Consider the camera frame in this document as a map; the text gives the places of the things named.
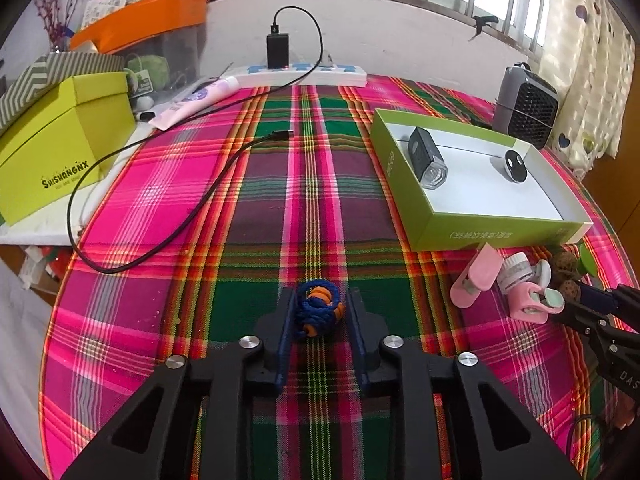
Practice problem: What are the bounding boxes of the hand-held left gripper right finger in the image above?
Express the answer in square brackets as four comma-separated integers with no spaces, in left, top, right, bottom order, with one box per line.
[347,287,583,480]

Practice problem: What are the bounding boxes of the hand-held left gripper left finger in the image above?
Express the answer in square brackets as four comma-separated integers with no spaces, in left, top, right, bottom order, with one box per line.
[60,287,301,480]

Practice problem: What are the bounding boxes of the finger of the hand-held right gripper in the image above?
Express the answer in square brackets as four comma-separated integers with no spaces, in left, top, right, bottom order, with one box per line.
[560,307,640,356]
[577,284,640,313]

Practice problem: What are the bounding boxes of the blue orange knotted keychain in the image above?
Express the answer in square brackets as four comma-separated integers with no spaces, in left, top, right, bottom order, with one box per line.
[292,280,347,338]

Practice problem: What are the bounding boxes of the pink clip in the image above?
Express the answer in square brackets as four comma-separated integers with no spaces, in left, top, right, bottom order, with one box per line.
[450,244,503,308]
[509,280,566,325]

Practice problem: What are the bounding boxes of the green cardboard box tray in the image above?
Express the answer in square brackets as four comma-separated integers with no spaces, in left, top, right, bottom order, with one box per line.
[369,108,593,251]

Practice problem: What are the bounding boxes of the small white jar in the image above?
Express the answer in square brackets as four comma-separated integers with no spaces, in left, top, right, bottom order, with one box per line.
[497,254,533,295]

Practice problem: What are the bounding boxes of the plaid tablecloth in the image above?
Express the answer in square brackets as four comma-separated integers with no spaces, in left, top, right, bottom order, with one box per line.
[42,72,633,480]

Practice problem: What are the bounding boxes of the black round disc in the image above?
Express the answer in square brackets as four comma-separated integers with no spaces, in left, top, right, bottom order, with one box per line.
[502,149,528,183]

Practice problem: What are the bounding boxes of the black bike light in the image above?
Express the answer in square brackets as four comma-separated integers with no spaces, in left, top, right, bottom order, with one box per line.
[407,127,448,191]

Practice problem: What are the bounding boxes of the grey fan heater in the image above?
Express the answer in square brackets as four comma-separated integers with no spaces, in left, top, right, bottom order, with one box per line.
[492,62,560,150]

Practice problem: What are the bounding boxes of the patterned curtain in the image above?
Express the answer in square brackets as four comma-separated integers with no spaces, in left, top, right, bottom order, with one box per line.
[540,0,640,181]

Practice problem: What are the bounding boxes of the white pink tube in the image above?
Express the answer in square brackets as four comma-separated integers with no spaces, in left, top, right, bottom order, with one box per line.
[149,76,240,132]

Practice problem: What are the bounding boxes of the white power strip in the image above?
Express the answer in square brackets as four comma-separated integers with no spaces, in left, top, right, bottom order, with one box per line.
[227,62,368,88]

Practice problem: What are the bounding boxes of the yellow-green box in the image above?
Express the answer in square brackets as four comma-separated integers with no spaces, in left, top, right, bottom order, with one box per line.
[0,71,137,227]

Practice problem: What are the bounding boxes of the orange-lidded plastic container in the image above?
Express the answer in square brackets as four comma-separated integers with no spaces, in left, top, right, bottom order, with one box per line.
[70,0,208,106]

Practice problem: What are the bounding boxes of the chevron-patterned box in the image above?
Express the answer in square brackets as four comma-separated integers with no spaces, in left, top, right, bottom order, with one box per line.
[0,52,126,133]

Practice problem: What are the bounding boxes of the dried flower branches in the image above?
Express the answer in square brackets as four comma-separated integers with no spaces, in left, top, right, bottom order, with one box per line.
[35,0,86,53]

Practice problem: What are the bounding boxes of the black charger with cable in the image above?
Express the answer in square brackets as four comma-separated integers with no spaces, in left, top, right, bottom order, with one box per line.
[67,6,323,275]

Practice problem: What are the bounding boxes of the black window handle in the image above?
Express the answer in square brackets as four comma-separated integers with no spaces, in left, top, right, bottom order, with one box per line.
[470,15,498,41]

